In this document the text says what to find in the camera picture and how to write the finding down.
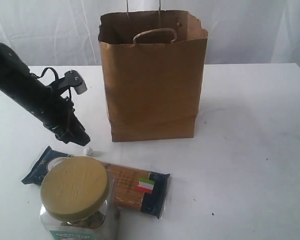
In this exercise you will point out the spaghetti packet navy blue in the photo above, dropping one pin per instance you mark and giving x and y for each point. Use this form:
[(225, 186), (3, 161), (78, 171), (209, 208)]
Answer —
[(137, 189)]

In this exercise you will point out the white curtain backdrop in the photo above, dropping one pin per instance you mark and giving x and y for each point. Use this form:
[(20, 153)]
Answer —
[(65, 32)]

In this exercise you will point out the brown paper bag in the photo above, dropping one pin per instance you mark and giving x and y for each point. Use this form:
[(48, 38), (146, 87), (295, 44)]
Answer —
[(153, 63)]

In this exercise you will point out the clear jar gold lid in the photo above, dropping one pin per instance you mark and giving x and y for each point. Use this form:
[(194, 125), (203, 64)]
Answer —
[(77, 196)]

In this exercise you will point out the white wrapped candy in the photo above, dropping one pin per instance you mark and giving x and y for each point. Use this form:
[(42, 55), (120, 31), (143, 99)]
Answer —
[(88, 151)]

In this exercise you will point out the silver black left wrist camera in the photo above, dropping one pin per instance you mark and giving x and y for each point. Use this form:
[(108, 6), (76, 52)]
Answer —
[(71, 79)]

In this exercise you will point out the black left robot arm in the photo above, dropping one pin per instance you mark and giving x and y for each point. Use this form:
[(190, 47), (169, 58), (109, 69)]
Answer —
[(44, 102)]

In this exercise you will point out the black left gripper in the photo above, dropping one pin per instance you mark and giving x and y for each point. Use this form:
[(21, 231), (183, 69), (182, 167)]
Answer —
[(60, 119)]

